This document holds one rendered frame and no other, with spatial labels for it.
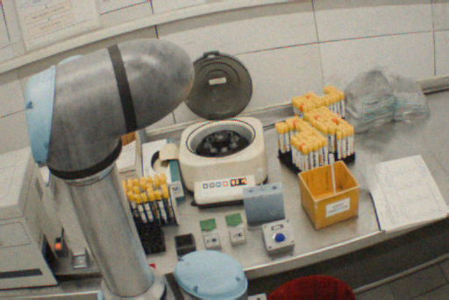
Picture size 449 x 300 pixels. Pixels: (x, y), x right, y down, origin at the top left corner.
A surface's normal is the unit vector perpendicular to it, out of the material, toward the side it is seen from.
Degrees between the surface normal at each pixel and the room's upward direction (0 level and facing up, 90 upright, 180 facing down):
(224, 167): 90
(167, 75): 76
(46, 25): 92
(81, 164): 93
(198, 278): 9
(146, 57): 41
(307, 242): 0
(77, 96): 58
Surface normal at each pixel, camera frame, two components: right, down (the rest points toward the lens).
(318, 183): 0.22, 0.50
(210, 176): -0.01, 0.54
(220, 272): 0.00, -0.84
